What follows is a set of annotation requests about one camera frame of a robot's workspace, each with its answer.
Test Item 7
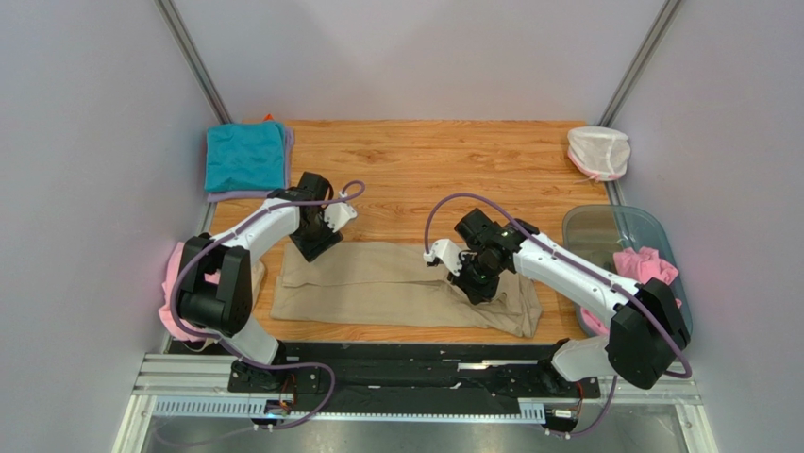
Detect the teal folded t-shirt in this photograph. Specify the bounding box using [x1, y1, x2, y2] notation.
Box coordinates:
[204, 121, 288, 194]

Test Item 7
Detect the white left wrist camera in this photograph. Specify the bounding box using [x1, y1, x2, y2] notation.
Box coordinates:
[324, 203, 358, 232]

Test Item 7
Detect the aluminium frame rail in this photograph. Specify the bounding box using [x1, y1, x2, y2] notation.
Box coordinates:
[114, 342, 717, 452]

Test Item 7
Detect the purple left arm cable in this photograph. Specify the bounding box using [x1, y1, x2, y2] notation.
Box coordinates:
[168, 179, 367, 435]

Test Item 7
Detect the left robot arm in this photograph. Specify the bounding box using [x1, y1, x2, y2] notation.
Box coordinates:
[169, 172, 357, 372]

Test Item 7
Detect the right aluminium corner post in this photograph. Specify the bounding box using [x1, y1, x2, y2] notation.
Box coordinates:
[596, 0, 685, 127]

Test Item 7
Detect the pink cloth at left edge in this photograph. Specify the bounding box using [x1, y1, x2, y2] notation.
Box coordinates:
[157, 241, 221, 344]

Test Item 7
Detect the white mesh laundry bag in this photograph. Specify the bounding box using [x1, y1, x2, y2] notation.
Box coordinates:
[567, 126, 631, 182]

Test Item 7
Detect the beige t-shirt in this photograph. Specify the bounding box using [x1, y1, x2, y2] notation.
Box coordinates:
[271, 242, 543, 338]

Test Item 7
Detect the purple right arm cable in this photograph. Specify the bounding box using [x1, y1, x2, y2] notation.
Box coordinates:
[424, 192, 694, 440]

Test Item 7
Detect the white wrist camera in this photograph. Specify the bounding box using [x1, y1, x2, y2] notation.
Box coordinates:
[324, 203, 358, 232]
[423, 239, 462, 277]

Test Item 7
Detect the clear teal plastic bin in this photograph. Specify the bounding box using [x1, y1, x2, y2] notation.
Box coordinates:
[562, 205, 693, 331]

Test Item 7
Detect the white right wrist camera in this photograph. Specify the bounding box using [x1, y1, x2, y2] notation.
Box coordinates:
[423, 239, 462, 277]

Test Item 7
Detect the beige cloth at left edge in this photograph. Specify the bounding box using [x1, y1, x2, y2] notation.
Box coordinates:
[251, 260, 265, 304]

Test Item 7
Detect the aluminium corner post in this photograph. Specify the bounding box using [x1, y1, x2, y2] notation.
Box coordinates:
[155, 0, 232, 124]
[596, 0, 685, 127]

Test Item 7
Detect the left aluminium corner post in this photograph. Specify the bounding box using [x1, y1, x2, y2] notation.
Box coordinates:
[155, 0, 232, 124]

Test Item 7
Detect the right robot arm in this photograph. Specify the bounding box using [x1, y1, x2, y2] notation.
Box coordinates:
[446, 209, 692, 390]

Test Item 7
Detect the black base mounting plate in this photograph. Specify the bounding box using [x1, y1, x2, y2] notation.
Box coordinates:
[200, 342, 604, 416]

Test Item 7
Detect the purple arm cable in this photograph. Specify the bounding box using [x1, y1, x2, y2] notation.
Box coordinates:
[424, 192, 694, 440]
[168, 179, 367, 435]

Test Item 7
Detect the pink t-shirt in bin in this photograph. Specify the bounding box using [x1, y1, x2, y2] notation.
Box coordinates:
[579, 247, 679, 336]

